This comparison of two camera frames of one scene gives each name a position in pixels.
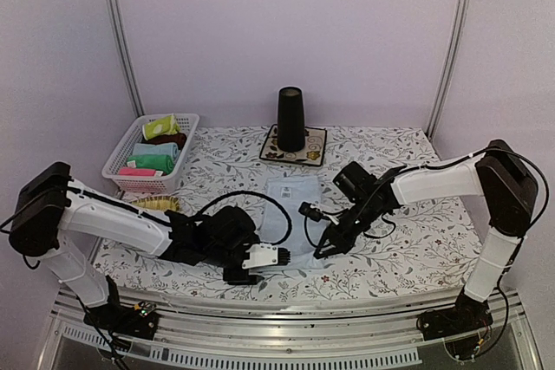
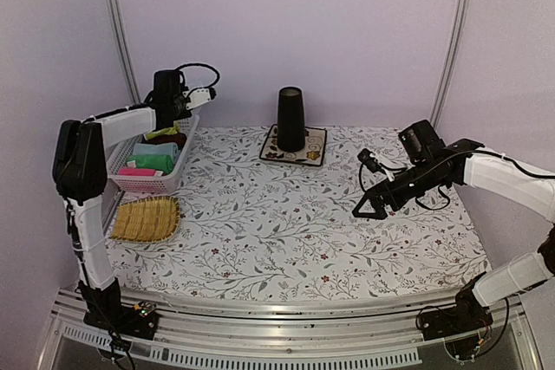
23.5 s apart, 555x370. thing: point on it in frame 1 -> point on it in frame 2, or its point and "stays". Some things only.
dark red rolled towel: [179, 139] stays
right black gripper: [343, 242] -> [376, 197]
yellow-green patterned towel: [163, 126] stays
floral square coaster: [312, 152] stays
